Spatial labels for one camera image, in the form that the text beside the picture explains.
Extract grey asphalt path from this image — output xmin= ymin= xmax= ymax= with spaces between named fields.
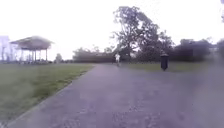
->
xmin=3 ymin=63 xmax=224 ymax=128

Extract person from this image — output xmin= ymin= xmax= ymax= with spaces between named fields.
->
xmin=114 ymin=52 xmax=121 ymax=67

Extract dark hedge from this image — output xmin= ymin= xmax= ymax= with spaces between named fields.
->
xmin=72 ymin=47 xmax=116 ymax=64

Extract open roofed shelter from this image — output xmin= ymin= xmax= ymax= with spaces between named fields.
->
xmin=9 ymin=35 xmax=55 ymax=64

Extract dark litter bin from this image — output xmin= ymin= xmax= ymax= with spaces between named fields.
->
xmin=160 ymin=50 xmax=170 ymax=72

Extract grass strip beside path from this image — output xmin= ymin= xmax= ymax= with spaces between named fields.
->
xmin=128 ymin=61 xmax=224 ymax=73

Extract pale building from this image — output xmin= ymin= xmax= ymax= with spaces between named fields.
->
xmin=0 ymin=35 xmax=17 ymax=64

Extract large dark tree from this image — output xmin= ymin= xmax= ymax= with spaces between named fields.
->
xmin=110 ymin=5 xmax=175 ymax=63

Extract green grass field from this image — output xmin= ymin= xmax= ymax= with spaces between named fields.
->
xmin=0 ymin=62 xmax=97 ymax=125

